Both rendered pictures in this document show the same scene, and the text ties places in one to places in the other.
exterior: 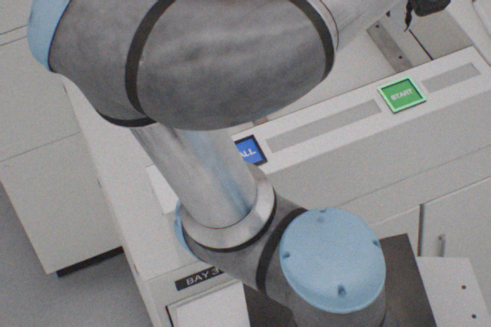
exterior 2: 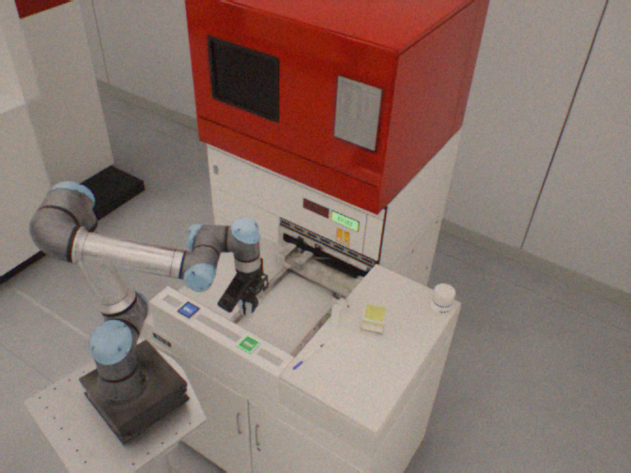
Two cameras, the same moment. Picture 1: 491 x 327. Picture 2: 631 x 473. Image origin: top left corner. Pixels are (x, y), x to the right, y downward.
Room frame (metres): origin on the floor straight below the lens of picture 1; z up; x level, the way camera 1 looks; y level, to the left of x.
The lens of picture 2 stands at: (0.27, -1.28, 2.50)
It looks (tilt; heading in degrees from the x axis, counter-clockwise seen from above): 41 degrees down; 46
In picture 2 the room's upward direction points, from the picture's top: 3 degrees clockwise
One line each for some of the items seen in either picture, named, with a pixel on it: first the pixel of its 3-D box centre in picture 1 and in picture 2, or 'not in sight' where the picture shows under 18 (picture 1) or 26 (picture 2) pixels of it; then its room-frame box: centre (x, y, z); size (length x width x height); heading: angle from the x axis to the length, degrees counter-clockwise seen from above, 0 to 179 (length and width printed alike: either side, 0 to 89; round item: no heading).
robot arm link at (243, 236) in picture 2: not in sight; (244, 238); (0.99, -0.24, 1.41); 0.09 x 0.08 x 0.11; 136
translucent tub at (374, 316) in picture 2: not in sight; (374, 319); (1.34, -0.46, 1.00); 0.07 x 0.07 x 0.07; 34
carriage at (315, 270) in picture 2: not in sight; (319, 273); (1.45, -0.08, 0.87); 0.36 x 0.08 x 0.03; 105
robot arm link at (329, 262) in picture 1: (329, 272); (114, 347); (0.61, -0.08, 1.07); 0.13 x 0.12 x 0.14; 46
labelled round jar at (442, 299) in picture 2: not in sight; (442, 300); (1.57, -0.56, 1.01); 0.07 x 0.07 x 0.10
